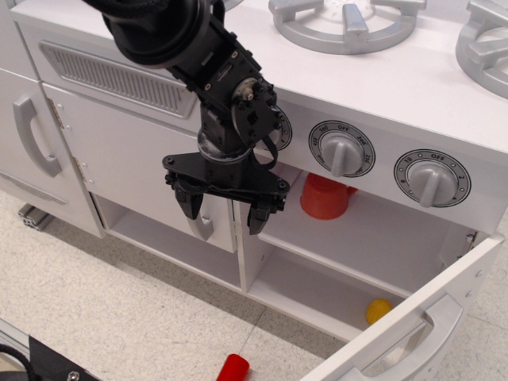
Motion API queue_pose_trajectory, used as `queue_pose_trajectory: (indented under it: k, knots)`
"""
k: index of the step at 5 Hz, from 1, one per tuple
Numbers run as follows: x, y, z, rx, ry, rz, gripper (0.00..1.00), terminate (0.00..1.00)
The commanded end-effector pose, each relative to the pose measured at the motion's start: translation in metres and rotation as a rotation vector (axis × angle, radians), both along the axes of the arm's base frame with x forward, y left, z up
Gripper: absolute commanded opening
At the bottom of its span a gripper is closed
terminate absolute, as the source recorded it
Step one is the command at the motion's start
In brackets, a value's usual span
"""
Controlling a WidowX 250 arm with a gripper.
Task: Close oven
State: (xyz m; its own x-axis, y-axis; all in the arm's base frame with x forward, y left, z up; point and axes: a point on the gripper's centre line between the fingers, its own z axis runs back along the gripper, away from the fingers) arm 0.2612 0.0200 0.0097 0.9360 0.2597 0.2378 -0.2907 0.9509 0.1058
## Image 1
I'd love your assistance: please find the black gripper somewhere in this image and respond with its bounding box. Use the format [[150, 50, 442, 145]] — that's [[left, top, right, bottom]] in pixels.
[[162, 152, 290, 235]]

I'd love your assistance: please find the white oven door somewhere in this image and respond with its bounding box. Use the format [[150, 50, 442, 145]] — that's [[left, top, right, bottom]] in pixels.
[[304, 233, 505, 380]]

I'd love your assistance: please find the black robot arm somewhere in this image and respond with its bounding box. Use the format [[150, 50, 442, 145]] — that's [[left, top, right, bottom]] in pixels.
[[92, 1, 290, 235]]

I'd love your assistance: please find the grey left control knob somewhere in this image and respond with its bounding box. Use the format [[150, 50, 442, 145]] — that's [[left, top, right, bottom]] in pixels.
[[267, 109, 292, 151]]

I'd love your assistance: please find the grey control knob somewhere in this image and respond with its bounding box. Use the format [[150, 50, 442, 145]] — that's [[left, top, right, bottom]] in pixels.
[[267, 109, 292, 151], [394, 148, 471, 208], [309, 121, 375, 178]]

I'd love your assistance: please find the orange plastic cup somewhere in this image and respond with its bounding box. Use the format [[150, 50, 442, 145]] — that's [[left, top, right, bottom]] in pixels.
[[300, 173, 357, 221]]

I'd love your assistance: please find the white middle cabinet door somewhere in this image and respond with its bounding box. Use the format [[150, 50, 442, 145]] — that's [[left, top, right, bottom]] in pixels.
[[41, 81, 239, 254]]

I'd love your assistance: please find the white cabinet door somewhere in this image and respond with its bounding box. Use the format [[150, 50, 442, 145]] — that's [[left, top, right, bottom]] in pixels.
[[41, 81, 239, 254], [1, 70, 103, 237]]

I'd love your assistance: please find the grey middle control knob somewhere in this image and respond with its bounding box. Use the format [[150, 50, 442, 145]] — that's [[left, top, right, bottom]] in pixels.
[[309, 121, 375, 178]]

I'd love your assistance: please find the red cylinder on floor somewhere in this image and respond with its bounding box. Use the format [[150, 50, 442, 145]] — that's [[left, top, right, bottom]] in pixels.
[[216, 354, 250, 381]]

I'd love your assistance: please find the white left cabinet door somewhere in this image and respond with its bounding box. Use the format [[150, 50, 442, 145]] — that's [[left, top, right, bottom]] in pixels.
[[1, 70, 103, 237]]

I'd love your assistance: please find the white toy kitchen cabinet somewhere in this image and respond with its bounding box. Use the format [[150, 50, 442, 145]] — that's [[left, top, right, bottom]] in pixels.
[[1, 1, 507, 380]]

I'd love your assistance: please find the yellow toy corn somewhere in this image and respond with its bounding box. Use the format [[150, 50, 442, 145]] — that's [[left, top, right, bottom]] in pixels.
[[365, 298, 393, 325]]

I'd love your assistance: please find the silver sink basin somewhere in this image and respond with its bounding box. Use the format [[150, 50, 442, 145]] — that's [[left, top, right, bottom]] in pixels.
[[222, 0, 242, 11]]

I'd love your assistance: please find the grey right control knob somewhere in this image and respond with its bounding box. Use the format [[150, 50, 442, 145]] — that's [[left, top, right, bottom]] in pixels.
[[394, 148, 471, 208]]

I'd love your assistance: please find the silver centre stove burner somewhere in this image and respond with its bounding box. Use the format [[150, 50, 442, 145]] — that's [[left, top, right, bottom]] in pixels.
[[268, 1, 427, 55]]

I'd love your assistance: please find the silver stove burner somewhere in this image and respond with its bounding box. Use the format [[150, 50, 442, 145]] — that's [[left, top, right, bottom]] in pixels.
[[268, 1, 427, 55], [456, 1, 507, 98]]

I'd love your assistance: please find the silver right stove burner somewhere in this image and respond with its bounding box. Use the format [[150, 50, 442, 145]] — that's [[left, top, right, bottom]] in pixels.
[[456, 1, 507, 98]]

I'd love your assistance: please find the silver middle door handle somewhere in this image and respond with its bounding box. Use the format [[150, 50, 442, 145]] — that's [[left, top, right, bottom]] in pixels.
[[187, 212, 214, 241]]

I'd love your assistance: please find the aluminium extrusion rail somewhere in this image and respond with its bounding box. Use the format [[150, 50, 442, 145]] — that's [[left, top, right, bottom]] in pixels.
[[18, 204, 53, 232]]

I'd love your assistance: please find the silver left door handle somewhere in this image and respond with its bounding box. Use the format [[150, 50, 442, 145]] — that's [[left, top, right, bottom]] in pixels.
[[13, 95, 62, 178]]

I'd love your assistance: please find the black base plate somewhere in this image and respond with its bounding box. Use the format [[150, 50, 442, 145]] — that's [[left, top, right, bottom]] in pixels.
[[29, 336, 99, 381]]

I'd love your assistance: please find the silver oven door handle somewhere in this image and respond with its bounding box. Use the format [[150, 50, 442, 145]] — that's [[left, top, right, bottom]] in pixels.
[[360, 294, 464, 381]]

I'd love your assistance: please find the black braided cable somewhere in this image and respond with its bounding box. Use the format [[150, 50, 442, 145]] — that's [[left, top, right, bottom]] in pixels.
[[0, 344, 37, 381]]

